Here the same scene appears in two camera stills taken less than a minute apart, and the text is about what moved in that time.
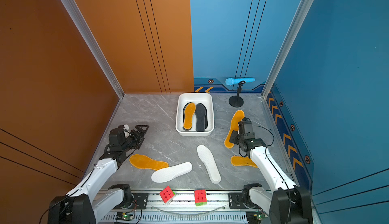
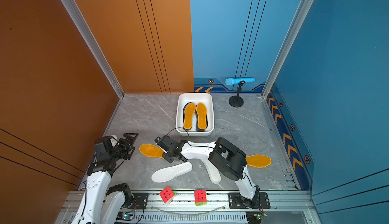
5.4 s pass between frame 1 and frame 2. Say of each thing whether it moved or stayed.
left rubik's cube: stayed
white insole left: stayed
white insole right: stayed
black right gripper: moved
